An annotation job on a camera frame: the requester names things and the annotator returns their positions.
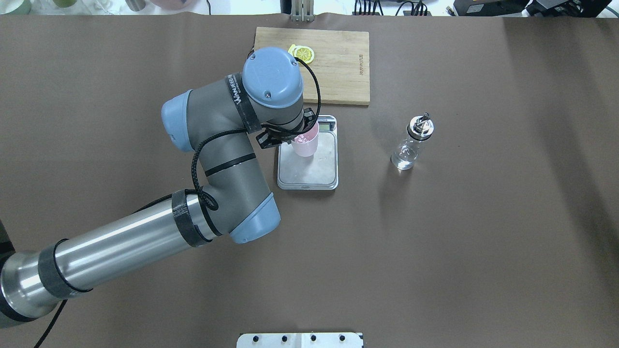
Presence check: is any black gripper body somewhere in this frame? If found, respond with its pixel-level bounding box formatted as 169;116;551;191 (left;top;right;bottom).
256;109;318;149

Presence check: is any pink paper cup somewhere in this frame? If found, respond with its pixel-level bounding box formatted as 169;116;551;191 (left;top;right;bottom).
291;121;319;157

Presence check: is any glass sauce bottle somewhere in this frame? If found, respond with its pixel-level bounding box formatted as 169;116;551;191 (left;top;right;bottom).
390;112;435;171

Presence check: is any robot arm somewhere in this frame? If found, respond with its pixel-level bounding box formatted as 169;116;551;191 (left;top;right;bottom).
1;47;318;328

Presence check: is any silver kitchen scale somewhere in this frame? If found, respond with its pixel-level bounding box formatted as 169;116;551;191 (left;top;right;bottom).
276;115;339;191

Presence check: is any lemon slice far right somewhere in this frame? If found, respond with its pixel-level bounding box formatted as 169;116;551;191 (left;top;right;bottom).
288;44;315;65

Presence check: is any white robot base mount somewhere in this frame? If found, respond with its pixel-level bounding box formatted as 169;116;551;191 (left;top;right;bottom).
236;332;366;348

